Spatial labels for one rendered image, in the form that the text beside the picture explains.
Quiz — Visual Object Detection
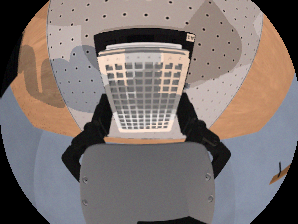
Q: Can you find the black rectangular frame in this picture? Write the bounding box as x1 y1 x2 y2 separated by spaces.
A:
93 28 196 83

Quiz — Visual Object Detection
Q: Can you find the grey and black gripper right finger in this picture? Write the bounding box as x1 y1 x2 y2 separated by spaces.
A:
176 92 231 180

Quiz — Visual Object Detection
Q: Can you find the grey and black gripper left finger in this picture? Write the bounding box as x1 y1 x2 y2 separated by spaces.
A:
61 94 113 183

